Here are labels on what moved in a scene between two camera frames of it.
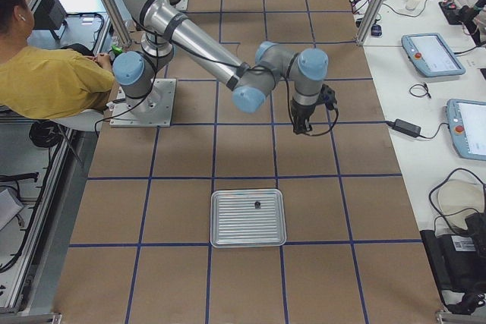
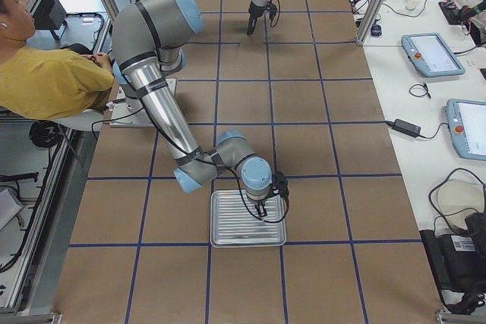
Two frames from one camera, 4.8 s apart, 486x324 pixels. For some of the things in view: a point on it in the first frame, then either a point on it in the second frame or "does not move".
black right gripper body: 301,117 -> 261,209
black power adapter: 406,127 does not move
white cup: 411,0 does not move
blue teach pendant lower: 466,121 does not move
